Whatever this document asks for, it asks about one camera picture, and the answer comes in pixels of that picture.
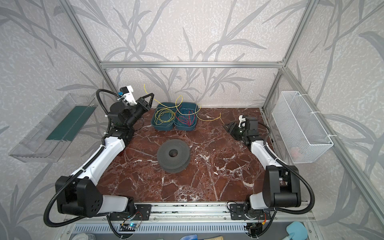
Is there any yellow cable bundle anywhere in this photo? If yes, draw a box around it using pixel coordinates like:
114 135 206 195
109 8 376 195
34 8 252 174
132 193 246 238
153 107 176 124

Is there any light blue plastic object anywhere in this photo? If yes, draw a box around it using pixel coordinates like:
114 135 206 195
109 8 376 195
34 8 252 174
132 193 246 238
283 222 308 240

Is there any red blue cable bundle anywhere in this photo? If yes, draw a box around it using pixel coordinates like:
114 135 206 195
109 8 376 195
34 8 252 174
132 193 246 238
175 109 196 127

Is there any clear plastic wall shelf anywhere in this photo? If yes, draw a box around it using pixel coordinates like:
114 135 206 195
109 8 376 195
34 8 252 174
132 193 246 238
9 94 98 163

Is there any green circuit board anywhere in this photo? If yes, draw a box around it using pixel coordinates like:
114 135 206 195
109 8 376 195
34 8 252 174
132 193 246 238
119 223 141 233

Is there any dark grey foam spool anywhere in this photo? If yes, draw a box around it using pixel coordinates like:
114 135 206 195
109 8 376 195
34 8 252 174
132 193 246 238
157 139 191 174

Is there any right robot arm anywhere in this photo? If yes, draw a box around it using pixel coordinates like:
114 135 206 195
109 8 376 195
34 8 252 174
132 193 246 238
224 115 315 218

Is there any white wire mesh basket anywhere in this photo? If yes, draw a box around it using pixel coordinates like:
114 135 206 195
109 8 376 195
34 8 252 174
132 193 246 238
272 91 334 164

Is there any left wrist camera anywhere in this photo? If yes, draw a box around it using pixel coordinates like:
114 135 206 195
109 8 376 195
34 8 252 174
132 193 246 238
118 86 137 106

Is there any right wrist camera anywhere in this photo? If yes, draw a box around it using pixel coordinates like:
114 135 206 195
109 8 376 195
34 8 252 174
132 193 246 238
239 115 246 128

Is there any teal bin with yellow cables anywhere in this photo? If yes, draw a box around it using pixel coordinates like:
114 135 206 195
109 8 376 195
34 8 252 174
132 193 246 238
151 102 176 131

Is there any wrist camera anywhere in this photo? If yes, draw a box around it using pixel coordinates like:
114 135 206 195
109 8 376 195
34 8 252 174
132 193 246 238
239 115 246 128
118 86 137 106

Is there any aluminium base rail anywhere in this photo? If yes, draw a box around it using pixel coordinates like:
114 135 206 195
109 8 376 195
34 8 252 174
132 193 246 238
76 202 316 224

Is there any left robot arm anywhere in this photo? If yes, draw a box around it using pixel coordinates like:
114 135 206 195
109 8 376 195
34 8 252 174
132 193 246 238
43 89 154 228

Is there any teal bin with red cables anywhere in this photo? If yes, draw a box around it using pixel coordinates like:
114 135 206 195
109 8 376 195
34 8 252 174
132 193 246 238
174 102 199 131

